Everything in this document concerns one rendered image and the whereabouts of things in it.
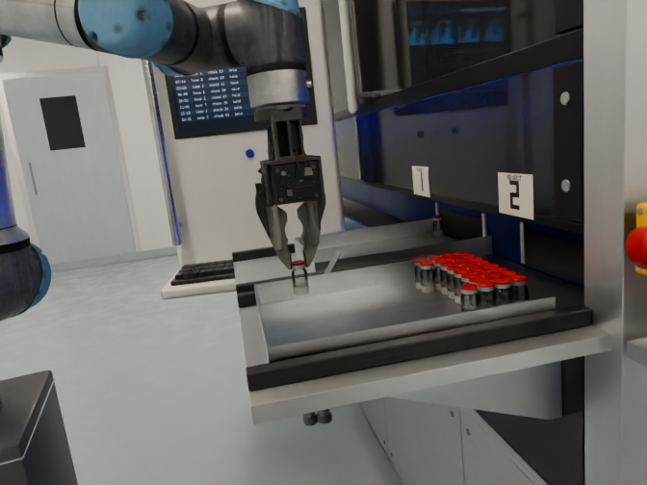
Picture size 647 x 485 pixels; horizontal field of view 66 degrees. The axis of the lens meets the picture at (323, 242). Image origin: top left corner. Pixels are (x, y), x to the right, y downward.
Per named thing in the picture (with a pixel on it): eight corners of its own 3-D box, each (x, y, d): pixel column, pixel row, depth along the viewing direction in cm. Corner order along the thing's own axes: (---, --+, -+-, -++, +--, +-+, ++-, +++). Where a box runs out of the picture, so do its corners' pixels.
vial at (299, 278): (307, 290, 72) (304, 261, 71) (310, 293, 70) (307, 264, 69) (293, 293, 71) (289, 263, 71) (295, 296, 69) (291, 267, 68)
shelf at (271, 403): (427, 237, 125) (427, 229, 124) (672, 338, 57) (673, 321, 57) (233, 266, 116) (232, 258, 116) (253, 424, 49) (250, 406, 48)
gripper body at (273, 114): (267, 211, 61) (253, 109, 58) (261, 203, 69) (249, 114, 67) (327, 203, 62) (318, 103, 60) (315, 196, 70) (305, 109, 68)
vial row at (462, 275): (440, 282, 80) (438, 254, 79) (500, 319, 62) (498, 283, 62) (427, 284, 79) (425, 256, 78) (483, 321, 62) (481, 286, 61)
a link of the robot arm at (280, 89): (245, 81, 66) (305, 75, 67) (249, 116, 67) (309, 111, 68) (247, 72, 59) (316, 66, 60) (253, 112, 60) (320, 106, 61)
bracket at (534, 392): (548, 406, 69) (546, 318, 67) (562, 417, 67) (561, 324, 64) (308, 459, 63) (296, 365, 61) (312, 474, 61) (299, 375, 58)
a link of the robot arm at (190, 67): (119, 2, 58) (206, -14, 55) (168, 21, 69) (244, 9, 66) (132, 73, 59) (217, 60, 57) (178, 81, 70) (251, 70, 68)
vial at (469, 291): (474, 316, 64) (473, 282, 63) (482, 321, 62) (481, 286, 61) (458, 319, 64) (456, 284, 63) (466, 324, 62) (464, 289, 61)
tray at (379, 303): (457, 272, 84) (456, 253, 84) (556, 324, 59) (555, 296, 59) (256, 305, 79) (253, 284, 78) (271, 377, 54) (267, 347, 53)
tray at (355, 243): (435, 232, 119) (434, 217, 119) (492, 253, 94) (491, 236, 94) (295, 253, 113) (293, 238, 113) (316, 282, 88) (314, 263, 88)
